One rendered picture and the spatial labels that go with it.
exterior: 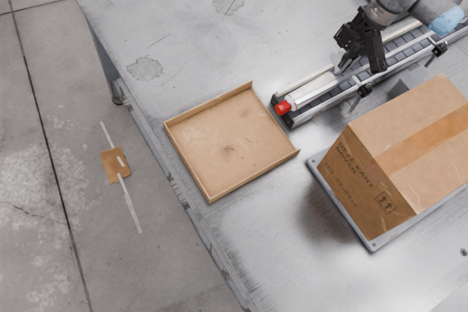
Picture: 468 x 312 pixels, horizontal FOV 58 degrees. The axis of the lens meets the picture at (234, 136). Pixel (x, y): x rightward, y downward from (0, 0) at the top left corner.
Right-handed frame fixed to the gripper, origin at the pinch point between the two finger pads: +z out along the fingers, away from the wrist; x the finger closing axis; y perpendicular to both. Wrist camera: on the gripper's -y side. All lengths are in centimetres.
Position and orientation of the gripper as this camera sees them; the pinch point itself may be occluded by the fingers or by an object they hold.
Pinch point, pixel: (338, 74)
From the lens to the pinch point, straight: 128.7
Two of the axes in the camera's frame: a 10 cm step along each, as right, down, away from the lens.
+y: -5.2, -7.9, 3.3
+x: -7.7, 2.7, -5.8
